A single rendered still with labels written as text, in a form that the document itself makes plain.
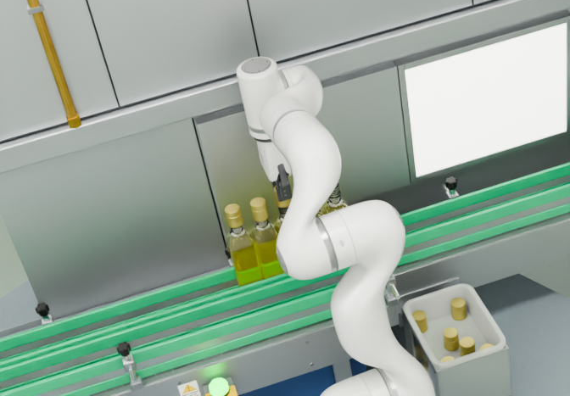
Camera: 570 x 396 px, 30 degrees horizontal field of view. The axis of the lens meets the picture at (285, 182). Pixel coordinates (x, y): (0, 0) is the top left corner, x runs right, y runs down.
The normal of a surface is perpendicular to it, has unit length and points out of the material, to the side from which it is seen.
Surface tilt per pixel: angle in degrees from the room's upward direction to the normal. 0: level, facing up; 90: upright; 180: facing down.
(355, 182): 90
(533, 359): 0
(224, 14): 90
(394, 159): 90
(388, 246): 83
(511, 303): 0
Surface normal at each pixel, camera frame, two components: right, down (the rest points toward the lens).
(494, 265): 0.27, 0.55
